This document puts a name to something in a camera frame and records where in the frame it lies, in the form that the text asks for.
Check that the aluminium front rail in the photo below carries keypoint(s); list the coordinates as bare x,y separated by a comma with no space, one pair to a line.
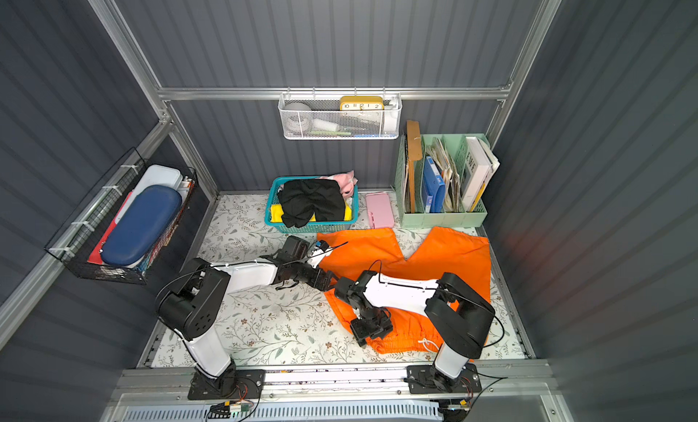
512,390

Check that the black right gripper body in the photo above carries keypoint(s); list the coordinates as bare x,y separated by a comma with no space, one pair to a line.
371,324

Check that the white yellow book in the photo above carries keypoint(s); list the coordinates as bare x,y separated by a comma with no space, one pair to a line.
480,166

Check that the pink patterned folded cloth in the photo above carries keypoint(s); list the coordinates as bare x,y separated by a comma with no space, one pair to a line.
346,182

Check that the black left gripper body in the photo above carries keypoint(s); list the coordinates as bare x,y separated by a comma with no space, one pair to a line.
320,277

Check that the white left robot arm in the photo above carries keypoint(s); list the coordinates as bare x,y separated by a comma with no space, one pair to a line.
189,304

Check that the teal plastic basket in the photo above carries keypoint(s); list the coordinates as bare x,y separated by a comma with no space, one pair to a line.
312,226

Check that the white flat box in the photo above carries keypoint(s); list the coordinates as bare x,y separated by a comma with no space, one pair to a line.
155,175

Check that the yellow clock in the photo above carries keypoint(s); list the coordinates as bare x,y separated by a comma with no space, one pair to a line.
361,103

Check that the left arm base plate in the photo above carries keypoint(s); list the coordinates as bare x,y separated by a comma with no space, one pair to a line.
233,384

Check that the navy blue oval case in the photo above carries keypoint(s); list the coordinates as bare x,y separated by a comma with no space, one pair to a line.
142,225

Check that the orange shorts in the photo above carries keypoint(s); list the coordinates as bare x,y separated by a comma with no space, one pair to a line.
443,250

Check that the black shorts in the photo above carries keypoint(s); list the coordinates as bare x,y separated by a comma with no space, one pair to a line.
302,200

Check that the roll of tape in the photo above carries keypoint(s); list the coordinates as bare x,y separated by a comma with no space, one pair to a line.
296,118

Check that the white wire wall basket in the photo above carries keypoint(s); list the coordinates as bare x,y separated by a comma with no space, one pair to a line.
330,123

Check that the blue binder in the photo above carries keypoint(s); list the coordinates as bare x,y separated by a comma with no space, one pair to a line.
433,187

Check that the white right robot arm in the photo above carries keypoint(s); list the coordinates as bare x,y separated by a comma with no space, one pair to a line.
459,314

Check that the black wire side basket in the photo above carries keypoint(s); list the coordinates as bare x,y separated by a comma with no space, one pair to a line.
79,243

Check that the pink plastic case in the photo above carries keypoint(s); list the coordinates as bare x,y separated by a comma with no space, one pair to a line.
379,210

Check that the yellow folded cloth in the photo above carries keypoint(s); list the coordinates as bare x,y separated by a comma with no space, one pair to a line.
277,212

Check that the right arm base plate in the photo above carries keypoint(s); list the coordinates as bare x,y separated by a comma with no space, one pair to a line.
428,380

